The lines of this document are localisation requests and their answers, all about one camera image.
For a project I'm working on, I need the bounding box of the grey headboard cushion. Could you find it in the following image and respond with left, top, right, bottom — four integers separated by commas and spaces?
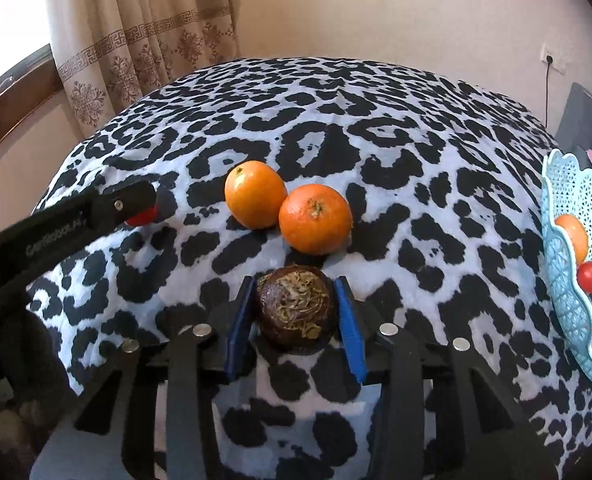
555, 82, 592, 153

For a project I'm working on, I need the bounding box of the large wrinkled passion fruit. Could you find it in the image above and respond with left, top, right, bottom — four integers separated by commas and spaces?
256, 264, 337, 348

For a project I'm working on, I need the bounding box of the gloved left hand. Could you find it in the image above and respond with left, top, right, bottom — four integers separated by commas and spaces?
0, 292, 76, 464

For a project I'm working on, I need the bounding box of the wooden window frame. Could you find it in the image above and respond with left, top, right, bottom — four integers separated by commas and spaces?
0, 44, 62, 144

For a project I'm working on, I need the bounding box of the red tomato back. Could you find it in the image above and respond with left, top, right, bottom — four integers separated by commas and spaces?
125, 205, 158, 228

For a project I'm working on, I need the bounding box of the orange back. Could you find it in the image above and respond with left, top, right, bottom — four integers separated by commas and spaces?
224, 160, 287, 230

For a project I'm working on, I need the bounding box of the red tomato front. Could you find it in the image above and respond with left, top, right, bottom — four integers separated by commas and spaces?
577, 261, 592, 295

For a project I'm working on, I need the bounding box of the red tomato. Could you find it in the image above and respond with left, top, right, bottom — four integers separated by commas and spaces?
125, 205, 158, 228
577, 261, 592, 295

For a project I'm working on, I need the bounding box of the orange with stem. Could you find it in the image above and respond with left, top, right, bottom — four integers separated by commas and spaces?
279, 183, 353, 256

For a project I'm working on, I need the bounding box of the light blue lattice basket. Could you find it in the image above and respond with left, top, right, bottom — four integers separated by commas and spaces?
540, 148, 592, 396

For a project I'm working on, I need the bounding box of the large orange front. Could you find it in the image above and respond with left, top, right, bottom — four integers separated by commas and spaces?
554, 214, 589, 266

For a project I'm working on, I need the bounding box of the leopard print tablecloth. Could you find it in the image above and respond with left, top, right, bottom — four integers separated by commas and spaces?
28, 58, 592, 474

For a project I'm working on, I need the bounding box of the black power cable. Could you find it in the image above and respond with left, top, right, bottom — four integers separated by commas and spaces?
543, 56, 556, 131

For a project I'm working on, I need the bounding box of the beige patterned curtain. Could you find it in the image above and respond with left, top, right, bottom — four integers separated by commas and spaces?
47, 0, 238, 136

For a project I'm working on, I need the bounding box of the white wall socket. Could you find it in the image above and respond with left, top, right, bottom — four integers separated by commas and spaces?
540, 42, 568, 76

